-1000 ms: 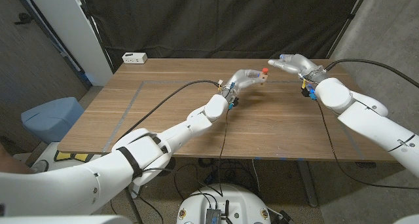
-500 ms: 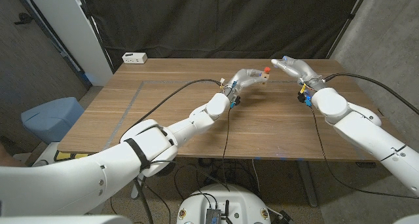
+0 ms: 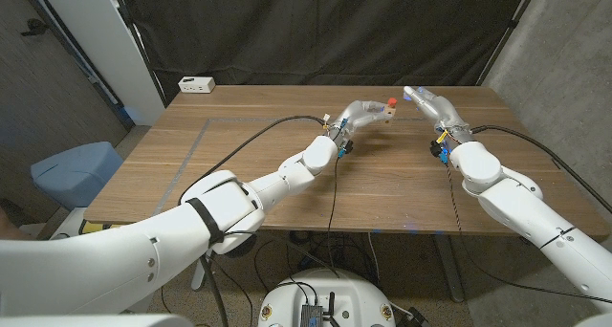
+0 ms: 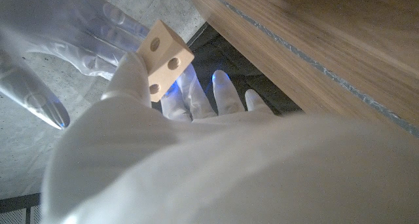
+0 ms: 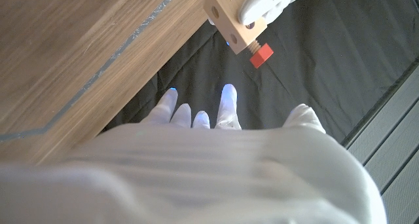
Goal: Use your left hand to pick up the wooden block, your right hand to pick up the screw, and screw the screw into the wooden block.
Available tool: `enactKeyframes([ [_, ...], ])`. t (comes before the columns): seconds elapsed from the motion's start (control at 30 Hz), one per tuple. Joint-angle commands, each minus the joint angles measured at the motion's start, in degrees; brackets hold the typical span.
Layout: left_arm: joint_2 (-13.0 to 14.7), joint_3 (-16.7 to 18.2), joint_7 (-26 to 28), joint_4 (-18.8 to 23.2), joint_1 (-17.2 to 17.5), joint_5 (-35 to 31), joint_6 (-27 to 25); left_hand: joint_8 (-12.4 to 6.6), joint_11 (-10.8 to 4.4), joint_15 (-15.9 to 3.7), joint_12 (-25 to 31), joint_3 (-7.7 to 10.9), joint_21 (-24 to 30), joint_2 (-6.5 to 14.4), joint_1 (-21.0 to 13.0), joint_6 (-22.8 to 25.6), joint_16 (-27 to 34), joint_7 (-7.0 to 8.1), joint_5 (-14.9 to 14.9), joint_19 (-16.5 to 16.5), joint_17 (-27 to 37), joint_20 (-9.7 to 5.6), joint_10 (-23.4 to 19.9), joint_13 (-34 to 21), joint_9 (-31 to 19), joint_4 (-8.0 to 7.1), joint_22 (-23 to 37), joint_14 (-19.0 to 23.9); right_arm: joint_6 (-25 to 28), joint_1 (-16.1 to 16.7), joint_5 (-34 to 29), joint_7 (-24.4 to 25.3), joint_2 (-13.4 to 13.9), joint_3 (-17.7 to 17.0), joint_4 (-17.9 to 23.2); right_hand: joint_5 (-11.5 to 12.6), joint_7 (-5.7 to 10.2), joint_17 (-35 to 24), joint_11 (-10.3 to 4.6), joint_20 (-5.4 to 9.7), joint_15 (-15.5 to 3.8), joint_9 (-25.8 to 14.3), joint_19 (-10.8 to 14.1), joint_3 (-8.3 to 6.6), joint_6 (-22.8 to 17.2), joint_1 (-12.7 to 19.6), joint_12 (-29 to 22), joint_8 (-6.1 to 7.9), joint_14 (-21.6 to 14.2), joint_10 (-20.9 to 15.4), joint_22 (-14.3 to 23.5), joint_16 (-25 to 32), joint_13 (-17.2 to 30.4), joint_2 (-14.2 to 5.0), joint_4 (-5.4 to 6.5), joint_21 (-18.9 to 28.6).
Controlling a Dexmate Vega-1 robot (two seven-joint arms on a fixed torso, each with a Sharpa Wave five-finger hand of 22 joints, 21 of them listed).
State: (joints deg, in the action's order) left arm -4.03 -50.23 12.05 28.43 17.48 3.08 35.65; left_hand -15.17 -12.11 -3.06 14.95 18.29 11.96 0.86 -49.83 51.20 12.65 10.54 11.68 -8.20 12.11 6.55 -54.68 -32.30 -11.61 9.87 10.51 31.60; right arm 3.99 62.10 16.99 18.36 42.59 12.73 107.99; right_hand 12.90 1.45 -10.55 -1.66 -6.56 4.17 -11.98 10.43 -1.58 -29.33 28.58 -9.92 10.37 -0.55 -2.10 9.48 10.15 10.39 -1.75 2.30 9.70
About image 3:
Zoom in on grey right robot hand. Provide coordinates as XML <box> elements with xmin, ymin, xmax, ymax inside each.
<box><xmin>403</xmin><ymin>85</ymin><xmax>474</xmax><ymax>146</ymax></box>

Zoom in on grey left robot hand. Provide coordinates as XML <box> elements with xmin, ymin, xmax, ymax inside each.
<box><xmin>328</xmin><ymin>99</ymin><xmax>396</xmax><ymax>142</ymax></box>

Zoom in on black backdrop curtain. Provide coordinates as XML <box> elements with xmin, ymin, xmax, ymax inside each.
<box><xmin>117</xmin><ymin>0</ymin><xmax>541</xmax><ymax>103</ymax></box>

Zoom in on black backdrop stand pole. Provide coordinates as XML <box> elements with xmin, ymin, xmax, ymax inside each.
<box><xmin>108</xmin><ymin>0</ymin><xmax>168</xmax><ymax>107</ymax></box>
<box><xmin>476</xmin><ymin>0</ymin><xmax>544</xmax><ymax>87</ymax></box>

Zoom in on grey table leg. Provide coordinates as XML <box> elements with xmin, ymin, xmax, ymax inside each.
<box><xmin>433</xmin><ymin>233</ymin><xmax>466</xmax><ymax>303</ymax></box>

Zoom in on white power strip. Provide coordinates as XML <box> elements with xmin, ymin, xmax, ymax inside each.
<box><xmin>177</xmin><ymin>76</ymin><xmax>216</xmax><ymax>95</ymax></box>

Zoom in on white robot torso base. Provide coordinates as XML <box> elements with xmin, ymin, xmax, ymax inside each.
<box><xmin>257</xmin><ymin>268</ymin><xmax>397</xmax><ymax>327</ymax></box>

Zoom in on small grey electronics box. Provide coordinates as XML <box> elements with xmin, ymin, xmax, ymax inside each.
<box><xmin>299</xmin><ymin>303</ymin><xmax>325</xmax><ymax>327</ymax></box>

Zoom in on white table leg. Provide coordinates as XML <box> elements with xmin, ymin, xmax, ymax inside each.
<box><xmin>190</xmin><ymin>257</ymin><xmax>211</xmax><ymax>291</ymax></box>

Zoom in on white cabinet panel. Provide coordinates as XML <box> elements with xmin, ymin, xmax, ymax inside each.
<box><xmin>35</xmin><ymin>0</ymin><xmax>166</xmax><ymax>126</ymax></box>

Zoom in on blue padded stool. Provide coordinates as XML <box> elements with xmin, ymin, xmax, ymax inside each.
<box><xmin>30</xmin><ymin>141</ymin><xmax>124</xmax><ymax>211</ymax></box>

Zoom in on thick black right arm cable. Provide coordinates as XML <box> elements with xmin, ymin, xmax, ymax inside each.
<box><xmin>470</xmin><ymin>124</ymin><xmax>612</xmax><ymax>214</ymax></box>

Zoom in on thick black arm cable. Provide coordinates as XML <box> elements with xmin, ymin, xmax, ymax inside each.
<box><xmin>177</xmin><ymin>115</ymin><xmax>331</xmax><ymax>327</ymax></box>
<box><xmin>470</xmin><ymin>124</ymin><xmax>612</xmax><ymax>214</ymax></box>

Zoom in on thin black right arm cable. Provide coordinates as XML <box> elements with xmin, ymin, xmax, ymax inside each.
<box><xmin>443</xmin><ymin>162</ymin><xmax>612</xmax><ymax>305</ymax></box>

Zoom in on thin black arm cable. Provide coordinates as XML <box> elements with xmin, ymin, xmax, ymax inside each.
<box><xmin>443</xmin><ymin>162</ymin><xmax>612</xmax><ymax>305</ymax></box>
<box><xmin>224</xmin><ymin>155</ymin><xmax>353</xmax><ymax>278</ymax></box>

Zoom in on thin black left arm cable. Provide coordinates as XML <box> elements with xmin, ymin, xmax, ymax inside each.
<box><xmin>224</xmin><ymin>155</ymin><xmax>353</xmax><ymax>278</ymax></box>

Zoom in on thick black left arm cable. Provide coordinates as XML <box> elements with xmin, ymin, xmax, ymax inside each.
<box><xmin>177</xmin><ymin>115</ymin><xmax>331</xmax><ymax>327</ymax></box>

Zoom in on white floor cable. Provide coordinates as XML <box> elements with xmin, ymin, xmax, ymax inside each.
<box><xmin>366</xmin><ymin>230</ymin><xmax>383</xmax><ymax>284</ymax></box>

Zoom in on white floor base plate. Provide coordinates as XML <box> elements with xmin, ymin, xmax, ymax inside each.
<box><xmin>50</xmin><ymin>207</ymin><xmax>120</xmax><ymax>240</ymax></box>

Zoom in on black door handle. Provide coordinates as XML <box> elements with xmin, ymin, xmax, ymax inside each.
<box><xmin>19</xmin><ymin>18</ymin><xmax>49</xmax><ymax>36</ymax></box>

